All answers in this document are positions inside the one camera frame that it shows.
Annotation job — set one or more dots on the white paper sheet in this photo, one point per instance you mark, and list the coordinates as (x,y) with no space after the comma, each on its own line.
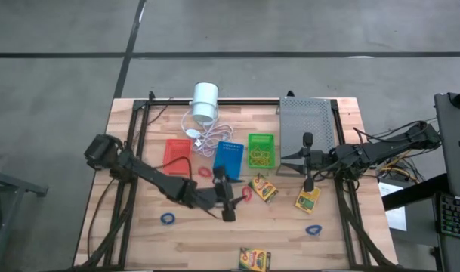
(397,221)

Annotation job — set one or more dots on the orange spiral wrist coil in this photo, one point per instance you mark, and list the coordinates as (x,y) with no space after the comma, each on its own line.
(250,193)
(199,172)

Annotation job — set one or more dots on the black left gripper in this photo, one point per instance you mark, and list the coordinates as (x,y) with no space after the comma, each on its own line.
(214,198)

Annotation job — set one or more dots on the backlit black keyboard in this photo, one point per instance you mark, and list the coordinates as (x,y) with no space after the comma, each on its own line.
(456,217)

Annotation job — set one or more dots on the small yellow green crayon box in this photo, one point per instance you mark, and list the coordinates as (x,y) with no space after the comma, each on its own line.
(308,202)

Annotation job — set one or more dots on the blue spiral wrist coil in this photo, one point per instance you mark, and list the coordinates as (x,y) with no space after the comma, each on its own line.
(307,230)
(161,219)

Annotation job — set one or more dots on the grey perforated metal shelf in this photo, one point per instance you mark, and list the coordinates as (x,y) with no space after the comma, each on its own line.
(307,117)

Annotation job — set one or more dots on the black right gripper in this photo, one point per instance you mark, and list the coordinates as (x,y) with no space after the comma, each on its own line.
(320,158)

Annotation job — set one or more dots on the black desk beam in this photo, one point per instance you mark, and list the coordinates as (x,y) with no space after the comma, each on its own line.
(414,192)

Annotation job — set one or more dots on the grey metal panel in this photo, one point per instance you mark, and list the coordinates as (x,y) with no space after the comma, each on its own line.
(450,151)

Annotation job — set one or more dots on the Crayola crayon box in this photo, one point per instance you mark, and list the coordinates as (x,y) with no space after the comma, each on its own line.
(254,260)
(263,188)

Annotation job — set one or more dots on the grey metal stand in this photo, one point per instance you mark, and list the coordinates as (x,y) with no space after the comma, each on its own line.
(10,183)

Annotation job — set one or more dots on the yellow rubber band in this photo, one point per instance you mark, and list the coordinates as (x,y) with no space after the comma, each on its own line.
(256,154)
(266,156)

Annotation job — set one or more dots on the orange-red plastic basket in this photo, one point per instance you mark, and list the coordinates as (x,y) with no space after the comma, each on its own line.
(176,151)

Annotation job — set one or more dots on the black table frame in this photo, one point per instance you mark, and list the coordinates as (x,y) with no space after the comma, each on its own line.
(252,102)

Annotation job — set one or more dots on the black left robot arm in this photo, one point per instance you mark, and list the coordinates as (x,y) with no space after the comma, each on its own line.
(154,177)

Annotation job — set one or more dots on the green plastic basket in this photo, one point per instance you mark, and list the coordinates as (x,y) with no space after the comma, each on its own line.
(261,138)

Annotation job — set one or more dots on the white cylindrical device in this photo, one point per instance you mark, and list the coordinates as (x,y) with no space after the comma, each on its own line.
(205,100)

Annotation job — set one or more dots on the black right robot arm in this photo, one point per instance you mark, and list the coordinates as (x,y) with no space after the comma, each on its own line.
(384,145)

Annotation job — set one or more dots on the blue plastic basket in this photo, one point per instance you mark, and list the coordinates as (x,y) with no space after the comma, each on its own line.
(229,155)

